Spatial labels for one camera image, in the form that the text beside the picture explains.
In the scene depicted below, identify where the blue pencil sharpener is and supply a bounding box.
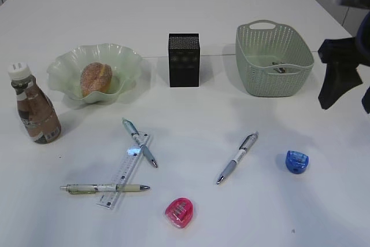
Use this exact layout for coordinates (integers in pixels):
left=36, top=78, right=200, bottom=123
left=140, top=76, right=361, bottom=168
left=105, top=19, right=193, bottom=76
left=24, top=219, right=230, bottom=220
left=285, top=150, right=309, bottom=174

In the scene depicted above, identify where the green wavy glass plate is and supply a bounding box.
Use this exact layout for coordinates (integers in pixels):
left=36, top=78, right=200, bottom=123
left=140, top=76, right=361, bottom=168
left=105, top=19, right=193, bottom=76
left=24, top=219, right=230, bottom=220
left=47, top=43, right=142, bottom=104

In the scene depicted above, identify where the cream grip pen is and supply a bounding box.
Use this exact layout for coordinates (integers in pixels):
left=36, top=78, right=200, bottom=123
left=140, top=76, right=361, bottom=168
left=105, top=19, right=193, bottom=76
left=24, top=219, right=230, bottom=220
left=60, top=184, right=151, bottom=194

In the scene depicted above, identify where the green plastic woven basket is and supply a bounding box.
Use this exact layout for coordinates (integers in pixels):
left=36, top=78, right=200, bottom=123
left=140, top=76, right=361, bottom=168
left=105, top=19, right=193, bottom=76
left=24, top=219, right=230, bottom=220
left=235, top=20, right=315, bottom=97

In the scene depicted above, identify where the black square pen holder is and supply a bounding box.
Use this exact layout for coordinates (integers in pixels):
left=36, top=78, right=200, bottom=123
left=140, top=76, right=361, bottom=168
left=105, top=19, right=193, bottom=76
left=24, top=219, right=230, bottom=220
left=168, top=33, right=200, bottom=87

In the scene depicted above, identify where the blue grip pen on ruler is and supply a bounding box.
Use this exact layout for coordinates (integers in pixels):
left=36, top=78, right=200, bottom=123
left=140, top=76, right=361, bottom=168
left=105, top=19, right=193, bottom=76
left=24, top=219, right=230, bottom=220
left=122, top=118, right=158, bottom=168

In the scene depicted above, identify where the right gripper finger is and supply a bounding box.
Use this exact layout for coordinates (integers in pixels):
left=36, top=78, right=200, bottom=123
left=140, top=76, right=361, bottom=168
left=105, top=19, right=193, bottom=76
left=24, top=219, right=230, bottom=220
left=318, top=56, right=363, bottom=110
left=361, top=87, right=370, bottom=113

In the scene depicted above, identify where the sugared bread roll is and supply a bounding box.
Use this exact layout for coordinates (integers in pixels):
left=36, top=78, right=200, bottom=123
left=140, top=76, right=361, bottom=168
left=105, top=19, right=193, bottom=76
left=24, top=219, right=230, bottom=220
left=80, top=62, right=113, bottom=97

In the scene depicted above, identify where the pink pencil sharpener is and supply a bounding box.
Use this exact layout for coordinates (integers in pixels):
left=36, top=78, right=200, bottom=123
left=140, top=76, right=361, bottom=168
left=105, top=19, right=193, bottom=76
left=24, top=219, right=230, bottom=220
left=164, top=197, right=194, bottom=228

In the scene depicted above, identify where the clear plastic ruler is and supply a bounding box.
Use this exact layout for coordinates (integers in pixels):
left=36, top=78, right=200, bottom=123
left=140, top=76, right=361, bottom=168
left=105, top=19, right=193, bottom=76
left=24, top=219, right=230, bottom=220
left=97, top=143, right=141, bottom=209

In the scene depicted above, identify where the grey grip pen right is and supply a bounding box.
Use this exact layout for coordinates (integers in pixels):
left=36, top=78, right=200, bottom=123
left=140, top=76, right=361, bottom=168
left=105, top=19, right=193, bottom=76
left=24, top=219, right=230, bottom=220
left=216, top=131, right=259, bottom=185

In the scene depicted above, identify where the brown drink bottle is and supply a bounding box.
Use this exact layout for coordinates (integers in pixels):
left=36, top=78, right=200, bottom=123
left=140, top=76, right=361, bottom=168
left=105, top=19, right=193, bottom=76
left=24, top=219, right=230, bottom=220
left=8, top=62, right=61, bottom=144

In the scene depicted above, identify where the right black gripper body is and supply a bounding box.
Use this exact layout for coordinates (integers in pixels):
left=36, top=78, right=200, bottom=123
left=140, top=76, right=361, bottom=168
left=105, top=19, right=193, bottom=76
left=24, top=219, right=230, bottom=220
left=318, top=13, right=369, bottom=66

